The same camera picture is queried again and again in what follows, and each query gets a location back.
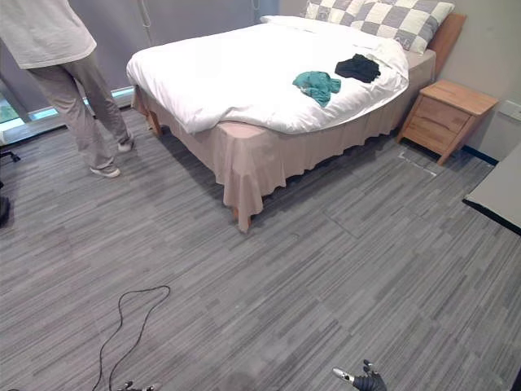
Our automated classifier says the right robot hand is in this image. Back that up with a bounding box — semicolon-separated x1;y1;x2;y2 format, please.
332;359;388;391

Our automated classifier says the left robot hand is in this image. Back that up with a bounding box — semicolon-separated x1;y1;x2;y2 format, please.
120;380;161;391

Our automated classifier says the beige bed skirt sheet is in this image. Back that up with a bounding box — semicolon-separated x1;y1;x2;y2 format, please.
130;49;437;234

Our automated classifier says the teal cloth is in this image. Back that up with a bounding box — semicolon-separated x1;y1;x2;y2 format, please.
291;70;342;108

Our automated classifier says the black cloth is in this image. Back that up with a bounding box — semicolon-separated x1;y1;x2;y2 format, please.
335;53;382;85

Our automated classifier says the grey table with black edge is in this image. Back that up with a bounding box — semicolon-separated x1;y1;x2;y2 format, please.
462;143;521;237

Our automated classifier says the black office chair base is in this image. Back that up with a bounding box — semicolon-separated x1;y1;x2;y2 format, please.
0;148;21;228

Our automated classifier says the wooden nightstand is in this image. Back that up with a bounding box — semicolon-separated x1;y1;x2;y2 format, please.
396;79;500;166

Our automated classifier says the white duvet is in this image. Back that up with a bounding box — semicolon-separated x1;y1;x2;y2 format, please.
125;20;409;136

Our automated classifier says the person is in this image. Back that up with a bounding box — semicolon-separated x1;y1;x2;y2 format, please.
0;0;136;179

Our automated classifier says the wooden headboard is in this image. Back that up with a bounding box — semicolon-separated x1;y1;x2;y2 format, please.
427;12;467;81

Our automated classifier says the checkered grey white pillow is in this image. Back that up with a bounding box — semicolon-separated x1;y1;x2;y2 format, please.
301;0;456;55

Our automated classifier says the black cable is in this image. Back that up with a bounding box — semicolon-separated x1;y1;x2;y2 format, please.
90;284;172;391

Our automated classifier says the white wall socket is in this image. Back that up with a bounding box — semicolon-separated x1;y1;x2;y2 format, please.
497;99;521;122

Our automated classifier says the white blind cord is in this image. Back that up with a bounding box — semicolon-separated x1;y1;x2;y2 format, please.
139;0;155;46

